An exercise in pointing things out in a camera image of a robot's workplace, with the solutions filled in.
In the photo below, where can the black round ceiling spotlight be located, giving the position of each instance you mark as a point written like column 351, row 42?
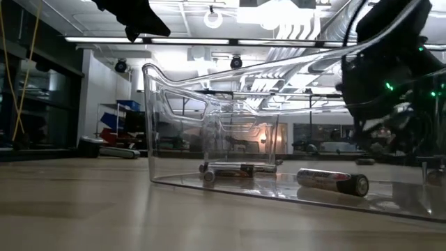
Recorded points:
column 236, row 62
column 121, row 66

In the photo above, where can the shelf with blue bins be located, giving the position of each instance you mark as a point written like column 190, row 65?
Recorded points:
column 129, row 104

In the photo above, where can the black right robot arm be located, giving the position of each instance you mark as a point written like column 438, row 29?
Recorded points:
column 390, row 21

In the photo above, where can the silver and black battery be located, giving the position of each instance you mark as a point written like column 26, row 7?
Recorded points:
column 230, row 170
column 331, row 181

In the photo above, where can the black flat rectangular device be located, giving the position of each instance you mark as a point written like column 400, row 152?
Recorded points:
column 120, row 152

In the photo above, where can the black aluminium rig frame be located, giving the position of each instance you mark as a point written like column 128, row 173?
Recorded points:
column 35, row 155

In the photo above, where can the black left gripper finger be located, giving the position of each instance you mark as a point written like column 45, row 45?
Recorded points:
column 153, row 26
column 132, row 33

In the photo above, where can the black cylinder with silver rim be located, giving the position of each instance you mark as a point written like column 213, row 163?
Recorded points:
column 90, row 146

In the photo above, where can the silver ventilation duct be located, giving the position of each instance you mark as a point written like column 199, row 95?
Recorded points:
column 313, row 24

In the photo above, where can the clear plastic bin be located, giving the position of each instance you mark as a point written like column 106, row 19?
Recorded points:
column 157, row 122
column 244, row 115

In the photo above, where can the long ceiling light strip bar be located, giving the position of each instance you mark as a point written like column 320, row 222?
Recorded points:
column 191, row 41

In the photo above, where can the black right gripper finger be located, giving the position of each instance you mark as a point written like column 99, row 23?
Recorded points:
column 359, row 134

